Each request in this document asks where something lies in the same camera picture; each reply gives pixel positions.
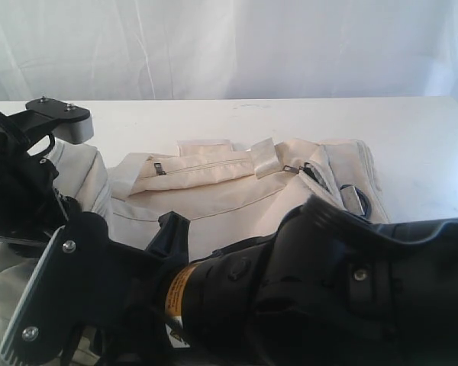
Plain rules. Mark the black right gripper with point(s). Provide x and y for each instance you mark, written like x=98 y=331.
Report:
x=141 y=277

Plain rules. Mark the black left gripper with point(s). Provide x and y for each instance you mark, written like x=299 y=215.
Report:
x=31 y=208

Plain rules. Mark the beige fabric duffel bag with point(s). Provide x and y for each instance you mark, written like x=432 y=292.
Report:
x=225 y=194

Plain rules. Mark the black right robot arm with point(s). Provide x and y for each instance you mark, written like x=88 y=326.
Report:
x=327 y=288

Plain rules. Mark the white backdrop curtain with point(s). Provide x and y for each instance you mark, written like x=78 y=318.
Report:
x=134 y=50

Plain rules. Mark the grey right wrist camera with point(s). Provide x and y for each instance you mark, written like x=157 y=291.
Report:
x=82 y=279

